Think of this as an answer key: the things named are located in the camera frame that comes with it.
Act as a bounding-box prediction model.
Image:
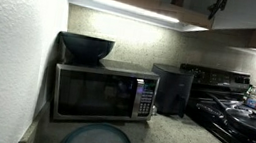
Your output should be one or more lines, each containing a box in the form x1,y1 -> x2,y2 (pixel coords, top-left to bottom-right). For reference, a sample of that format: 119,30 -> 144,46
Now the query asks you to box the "under-cabinet light strip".
89,0 -> 182,24

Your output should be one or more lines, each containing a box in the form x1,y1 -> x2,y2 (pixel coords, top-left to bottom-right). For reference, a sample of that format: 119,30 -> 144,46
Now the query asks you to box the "clear bottle with blue label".
244,86 -> 256,109

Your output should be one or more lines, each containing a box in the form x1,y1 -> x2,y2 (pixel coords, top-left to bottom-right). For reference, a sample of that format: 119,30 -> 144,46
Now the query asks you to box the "stainless steel microwave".
48,51 -> 163,135

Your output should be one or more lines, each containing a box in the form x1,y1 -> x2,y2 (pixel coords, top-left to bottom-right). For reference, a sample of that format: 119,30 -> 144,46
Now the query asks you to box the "black air fryer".
145,62 -> 196,119

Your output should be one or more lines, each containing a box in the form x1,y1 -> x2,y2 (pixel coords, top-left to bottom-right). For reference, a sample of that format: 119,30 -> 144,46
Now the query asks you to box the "dark blue bowl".
56,31 -> 116,67

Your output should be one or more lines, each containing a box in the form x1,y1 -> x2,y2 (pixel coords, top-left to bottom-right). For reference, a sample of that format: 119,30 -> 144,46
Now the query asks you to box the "black stove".
168,62 -> 256,143

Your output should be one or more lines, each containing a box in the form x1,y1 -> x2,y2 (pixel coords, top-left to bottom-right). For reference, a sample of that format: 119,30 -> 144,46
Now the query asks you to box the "black frying pan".
202,92 -> 256,137

